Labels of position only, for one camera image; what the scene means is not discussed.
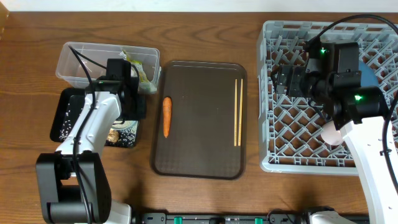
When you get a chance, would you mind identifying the blue plate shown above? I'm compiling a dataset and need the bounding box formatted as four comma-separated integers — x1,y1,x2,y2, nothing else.
359,61,379,87

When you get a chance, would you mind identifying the orange carrot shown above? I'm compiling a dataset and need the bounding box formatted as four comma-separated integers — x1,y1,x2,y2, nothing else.
162,97,172,138

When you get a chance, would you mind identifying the yellow green snack wrapper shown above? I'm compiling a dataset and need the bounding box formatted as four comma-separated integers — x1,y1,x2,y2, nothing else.
121,49,157,95

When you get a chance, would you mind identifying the brown food scrap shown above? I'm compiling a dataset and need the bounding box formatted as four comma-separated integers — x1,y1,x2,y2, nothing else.
106,129,120,143

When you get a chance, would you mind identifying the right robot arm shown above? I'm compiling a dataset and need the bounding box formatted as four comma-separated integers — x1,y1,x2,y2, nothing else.
271,41,397,223

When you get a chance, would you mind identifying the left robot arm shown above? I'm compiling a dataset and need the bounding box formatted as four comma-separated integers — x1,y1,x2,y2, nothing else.
36,58,146,223

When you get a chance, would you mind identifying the grey dishwasher rack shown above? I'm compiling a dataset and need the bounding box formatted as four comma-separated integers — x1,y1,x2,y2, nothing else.
257,21,397,176

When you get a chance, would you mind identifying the pink cup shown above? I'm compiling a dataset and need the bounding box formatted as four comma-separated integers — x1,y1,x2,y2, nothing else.
321,121,343,146

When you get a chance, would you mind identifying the dark brown serving tray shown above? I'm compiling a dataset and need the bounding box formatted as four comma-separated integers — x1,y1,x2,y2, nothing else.
150,60,247,180

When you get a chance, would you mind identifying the pile of white rice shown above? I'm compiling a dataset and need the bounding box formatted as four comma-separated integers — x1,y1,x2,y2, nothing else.
55,95,139,148

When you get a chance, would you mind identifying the black tray bin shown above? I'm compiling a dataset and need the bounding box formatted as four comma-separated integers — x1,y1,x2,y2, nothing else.
50,88,139,148

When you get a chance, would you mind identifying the clear plastic bin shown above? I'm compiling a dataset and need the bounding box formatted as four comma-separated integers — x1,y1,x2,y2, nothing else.
55,42,161,93

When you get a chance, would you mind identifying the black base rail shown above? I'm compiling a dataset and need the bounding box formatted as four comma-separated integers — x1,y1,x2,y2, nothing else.
136,207,373,224

